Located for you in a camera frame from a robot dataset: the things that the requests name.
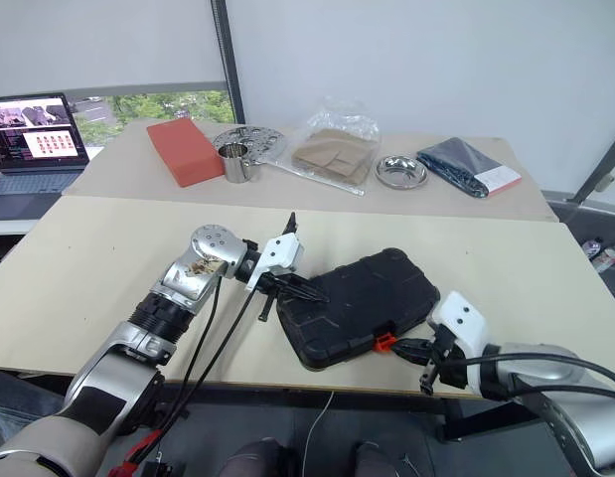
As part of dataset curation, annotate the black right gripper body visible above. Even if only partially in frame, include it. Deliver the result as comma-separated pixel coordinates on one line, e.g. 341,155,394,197
419,324,468,388

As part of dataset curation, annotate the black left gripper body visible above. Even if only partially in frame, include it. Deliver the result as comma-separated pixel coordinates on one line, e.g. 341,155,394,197
255,269,300,300

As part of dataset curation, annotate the black plastic tool case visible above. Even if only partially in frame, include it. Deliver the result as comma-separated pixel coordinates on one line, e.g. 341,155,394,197
275,246,442,372

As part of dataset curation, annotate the plastic bag with brown paper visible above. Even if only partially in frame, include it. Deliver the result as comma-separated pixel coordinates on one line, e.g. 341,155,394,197
288,95,384,190

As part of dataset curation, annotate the stainless steel cup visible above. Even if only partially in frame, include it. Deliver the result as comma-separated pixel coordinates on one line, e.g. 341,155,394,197
217,140,261,185

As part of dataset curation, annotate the perforated steel round plate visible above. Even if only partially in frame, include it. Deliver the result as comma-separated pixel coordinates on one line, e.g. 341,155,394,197
211,125,289,164

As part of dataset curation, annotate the dark rounded shape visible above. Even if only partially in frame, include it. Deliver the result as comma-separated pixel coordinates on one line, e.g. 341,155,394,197
353,439,403,477
221,436,294,477

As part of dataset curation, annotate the stainless steel bowl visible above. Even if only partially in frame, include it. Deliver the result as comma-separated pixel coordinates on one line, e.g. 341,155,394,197
375,153,429,191

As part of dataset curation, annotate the red rectangular block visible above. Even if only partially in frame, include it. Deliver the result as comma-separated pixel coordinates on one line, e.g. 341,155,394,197
146,116,226,189

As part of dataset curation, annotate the black window pillar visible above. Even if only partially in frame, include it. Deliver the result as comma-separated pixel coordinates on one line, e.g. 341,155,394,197
209,0,246,126

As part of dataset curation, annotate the dark folded cloth package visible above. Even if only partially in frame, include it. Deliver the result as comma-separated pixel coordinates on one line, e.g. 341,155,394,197
415,136,523,199

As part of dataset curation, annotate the small bottle with white label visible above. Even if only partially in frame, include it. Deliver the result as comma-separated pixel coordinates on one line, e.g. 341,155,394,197
594,241,615,274

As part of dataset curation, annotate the small black floor device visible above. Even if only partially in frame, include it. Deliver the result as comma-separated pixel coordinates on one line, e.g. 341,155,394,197
141,458,187,477

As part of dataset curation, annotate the open laptop computer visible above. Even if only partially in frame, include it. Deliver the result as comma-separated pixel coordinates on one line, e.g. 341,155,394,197
0,91,91,221

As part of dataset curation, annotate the blue denim cloth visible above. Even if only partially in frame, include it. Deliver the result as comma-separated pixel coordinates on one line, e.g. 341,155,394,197
0,369,66,434

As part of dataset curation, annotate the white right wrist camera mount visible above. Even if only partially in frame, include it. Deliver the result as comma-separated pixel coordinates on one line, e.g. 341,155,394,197
425,290,490,360

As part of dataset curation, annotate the black table frame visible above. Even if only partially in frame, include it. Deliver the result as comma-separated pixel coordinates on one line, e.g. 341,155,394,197
150,380,541,444

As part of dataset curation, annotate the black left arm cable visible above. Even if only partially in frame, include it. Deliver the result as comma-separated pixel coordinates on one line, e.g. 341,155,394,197
176,274,225,399
137,289,257,477

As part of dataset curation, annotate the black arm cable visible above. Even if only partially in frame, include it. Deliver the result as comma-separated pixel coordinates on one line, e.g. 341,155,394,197
137,289,257,477
176,274,225,399
432,355,615,404

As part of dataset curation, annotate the thin white cable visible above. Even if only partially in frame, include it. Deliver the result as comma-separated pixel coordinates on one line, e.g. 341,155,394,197
300,391,336,477

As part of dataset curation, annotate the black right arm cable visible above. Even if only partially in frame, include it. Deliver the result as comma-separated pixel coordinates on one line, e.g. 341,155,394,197
432,355,615,404

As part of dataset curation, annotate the red cable connector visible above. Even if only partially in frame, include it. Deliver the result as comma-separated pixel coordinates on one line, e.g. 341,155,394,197
109,428,165,477

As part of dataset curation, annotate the grey diagonal metal post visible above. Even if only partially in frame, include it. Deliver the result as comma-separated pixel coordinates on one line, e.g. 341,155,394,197
563,110,615,206

